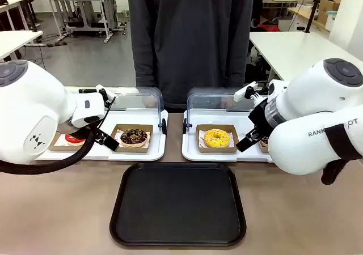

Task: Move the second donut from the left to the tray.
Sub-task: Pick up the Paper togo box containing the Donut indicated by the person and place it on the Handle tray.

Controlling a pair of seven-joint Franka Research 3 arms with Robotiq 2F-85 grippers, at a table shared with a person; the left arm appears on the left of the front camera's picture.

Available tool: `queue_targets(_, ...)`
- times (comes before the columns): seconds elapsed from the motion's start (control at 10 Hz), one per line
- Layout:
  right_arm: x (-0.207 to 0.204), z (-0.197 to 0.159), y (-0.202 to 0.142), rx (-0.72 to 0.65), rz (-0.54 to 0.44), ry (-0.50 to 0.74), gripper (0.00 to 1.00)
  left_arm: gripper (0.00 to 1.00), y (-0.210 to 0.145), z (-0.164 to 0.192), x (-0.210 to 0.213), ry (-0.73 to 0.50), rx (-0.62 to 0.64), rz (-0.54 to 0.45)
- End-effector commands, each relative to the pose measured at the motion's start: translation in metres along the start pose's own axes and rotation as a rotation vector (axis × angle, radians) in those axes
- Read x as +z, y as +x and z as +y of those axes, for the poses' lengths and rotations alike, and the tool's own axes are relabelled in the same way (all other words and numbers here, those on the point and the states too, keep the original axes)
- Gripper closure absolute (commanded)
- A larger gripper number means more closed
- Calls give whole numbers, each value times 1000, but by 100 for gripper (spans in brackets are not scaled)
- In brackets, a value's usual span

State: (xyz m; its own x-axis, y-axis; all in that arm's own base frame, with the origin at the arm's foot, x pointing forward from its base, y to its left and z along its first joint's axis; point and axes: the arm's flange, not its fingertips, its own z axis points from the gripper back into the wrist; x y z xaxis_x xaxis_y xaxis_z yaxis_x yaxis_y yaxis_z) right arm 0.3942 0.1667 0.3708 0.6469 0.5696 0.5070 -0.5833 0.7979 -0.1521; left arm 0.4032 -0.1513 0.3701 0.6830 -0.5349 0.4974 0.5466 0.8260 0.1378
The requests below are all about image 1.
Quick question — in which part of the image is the chocolate sprinkled donut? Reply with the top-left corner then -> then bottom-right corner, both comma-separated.
120,128 -> 149,148

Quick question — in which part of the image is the large white table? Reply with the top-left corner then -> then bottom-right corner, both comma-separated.
248,31 -> 363,82

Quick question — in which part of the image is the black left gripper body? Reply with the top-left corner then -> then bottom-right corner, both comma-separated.
72,123 -> 100,138

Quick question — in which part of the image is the white table with rounded corner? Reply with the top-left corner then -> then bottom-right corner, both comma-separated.
0,30 -> 44,62

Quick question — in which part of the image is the black right arm cable sleeve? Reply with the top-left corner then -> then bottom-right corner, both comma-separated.
320,123 -> 363,186

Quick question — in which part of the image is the clear display case lid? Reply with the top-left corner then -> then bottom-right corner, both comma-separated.
64,86 -> 168,135
182,86 -> 258,135

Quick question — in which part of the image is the light wooden workbench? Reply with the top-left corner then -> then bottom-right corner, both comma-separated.
287,6 -> 332,32

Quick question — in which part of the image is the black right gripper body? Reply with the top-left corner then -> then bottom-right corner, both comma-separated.
248,97 -> 275,134

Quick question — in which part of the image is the person torso dark grey sweater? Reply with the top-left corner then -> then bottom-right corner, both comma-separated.
126,0 -> 256,113

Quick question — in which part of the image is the person right forearm grey sleeve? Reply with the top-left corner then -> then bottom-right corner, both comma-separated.
132,31 -> 157,88

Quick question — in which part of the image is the yellow sprinkled donut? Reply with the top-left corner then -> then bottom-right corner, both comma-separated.
203,128 -> 231,149

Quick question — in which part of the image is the black tripod pole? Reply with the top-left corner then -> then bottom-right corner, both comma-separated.
303,0 -> 324,34

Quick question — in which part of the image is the white display case base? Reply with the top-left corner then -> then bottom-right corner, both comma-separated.
181,109 -> 275,164
36,109 -> 169,163

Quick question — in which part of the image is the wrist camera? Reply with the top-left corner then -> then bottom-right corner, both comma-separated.
95,84 -> 118,109
233,81 -> 262,103

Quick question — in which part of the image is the black serving tray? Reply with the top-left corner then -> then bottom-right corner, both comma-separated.
109,161 -> 247,248

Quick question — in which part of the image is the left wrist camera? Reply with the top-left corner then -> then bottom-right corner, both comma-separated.
95,84 -> 118,109

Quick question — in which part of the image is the white printed paper liner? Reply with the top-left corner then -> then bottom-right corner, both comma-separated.
198,129 -> 237,149
113,129 -> 150,149

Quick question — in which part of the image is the brown cardboard box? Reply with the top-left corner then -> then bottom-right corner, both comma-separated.
316,0 -> 341,24

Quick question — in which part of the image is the person left hand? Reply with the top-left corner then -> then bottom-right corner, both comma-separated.
222,94 -> 237,109

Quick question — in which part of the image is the person right hand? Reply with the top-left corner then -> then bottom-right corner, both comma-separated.
141,94 -> 157,109

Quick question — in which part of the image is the black arm cable sleeve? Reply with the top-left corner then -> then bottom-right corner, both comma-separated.
0,126 -> 96,175
320,123 -> 363,186

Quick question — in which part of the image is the black office chair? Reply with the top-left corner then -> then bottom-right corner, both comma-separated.
15,0 -> 43,32

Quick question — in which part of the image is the person left forearm grey sleeve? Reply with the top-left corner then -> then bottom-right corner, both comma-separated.
225,31 -> 251,88

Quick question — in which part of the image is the black left arm cable sleeve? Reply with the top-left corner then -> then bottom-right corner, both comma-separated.
0,126 -> 96,175

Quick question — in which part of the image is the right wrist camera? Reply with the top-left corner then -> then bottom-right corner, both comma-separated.
233,81 -> 262,103

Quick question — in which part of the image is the red glazed donut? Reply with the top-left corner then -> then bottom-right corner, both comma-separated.
65,133 -> 86,147

